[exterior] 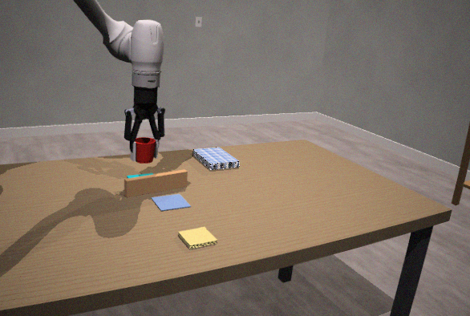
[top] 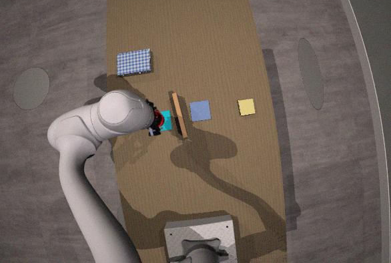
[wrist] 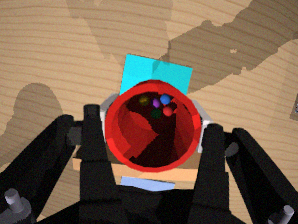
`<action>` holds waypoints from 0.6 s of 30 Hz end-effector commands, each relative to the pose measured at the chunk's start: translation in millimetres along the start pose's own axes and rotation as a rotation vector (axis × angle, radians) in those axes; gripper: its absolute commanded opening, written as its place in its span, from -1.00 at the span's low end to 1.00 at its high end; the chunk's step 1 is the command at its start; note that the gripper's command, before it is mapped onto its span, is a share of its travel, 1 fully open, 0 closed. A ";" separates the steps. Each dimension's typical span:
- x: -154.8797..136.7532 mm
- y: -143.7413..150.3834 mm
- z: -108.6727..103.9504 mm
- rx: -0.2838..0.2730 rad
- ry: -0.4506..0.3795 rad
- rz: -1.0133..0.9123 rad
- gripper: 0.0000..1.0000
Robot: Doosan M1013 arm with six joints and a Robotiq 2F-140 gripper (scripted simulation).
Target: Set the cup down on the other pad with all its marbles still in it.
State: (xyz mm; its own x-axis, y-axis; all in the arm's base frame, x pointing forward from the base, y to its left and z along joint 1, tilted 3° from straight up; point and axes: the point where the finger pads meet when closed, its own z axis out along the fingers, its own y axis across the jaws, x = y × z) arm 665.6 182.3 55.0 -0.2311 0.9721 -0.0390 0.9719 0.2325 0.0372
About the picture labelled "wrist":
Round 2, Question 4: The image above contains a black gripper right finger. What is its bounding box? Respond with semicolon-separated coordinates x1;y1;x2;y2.
186;99;298;224

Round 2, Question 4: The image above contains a red cup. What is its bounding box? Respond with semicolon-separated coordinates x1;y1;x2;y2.
105;79;202;173

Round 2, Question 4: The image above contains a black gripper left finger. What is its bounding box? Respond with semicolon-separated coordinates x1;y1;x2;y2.
0;93;129;224

